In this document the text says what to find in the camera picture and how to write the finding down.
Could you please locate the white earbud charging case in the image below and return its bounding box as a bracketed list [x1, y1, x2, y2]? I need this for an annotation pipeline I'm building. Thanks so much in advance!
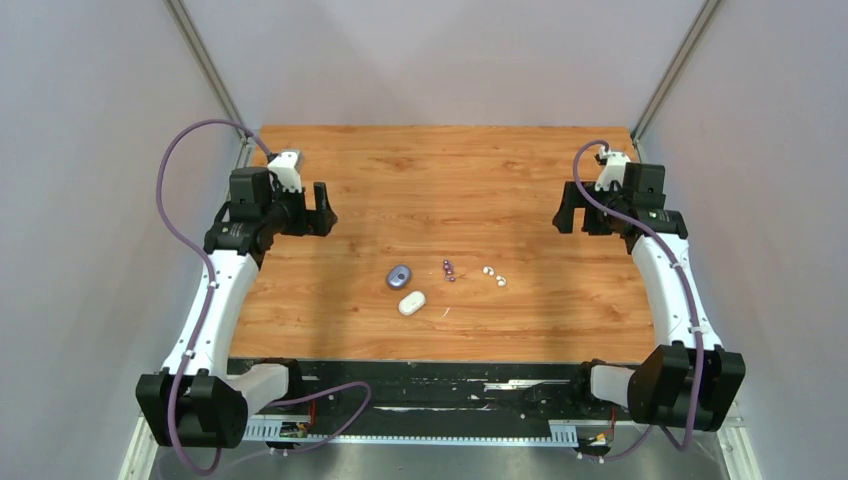
[397, 291, 427, 316]

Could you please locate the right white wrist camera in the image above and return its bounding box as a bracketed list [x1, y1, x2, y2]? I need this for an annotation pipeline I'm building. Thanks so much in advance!
[594, 145, 631, 191]

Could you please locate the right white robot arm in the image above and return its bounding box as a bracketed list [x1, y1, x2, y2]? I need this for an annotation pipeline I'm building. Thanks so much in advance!
[552, 163, 746, 432]

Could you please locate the blue-grey earbud case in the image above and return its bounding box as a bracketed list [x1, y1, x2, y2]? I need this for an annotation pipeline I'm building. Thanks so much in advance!
[386, 264, 412, 290]

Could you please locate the left aluminium frame post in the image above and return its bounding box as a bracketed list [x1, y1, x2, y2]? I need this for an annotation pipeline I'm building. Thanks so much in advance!
[164, 0, 256, 167]

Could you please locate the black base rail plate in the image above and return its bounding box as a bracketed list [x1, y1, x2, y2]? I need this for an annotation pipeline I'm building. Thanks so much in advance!
[267, 359, 631, 439]

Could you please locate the right aluminium frame post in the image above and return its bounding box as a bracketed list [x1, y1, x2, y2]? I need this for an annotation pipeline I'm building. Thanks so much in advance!
[630, 0, 725, 160]

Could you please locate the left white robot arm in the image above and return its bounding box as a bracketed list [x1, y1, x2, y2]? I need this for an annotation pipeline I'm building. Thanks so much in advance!
[135, 167, 338, 449]

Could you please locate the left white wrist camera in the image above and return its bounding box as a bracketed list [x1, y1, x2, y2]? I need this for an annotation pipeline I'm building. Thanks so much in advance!
[267, 149, 304, 192]

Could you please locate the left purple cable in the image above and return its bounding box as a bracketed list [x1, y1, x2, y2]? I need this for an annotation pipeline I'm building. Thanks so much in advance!
[155, 119, 372, 477]

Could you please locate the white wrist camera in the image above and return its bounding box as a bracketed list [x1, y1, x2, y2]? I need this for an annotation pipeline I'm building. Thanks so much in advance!
[267, 149, 304, 192]
[594, 145, 631, 191]

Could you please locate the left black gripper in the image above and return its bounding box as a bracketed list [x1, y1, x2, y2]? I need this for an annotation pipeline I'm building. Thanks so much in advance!
[260, 180, 336, 237]

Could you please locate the aluminium frame post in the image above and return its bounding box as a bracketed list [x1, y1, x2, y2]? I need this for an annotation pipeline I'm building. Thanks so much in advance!
[630, 0, 725, 160]
[164, 0, 256, 167]

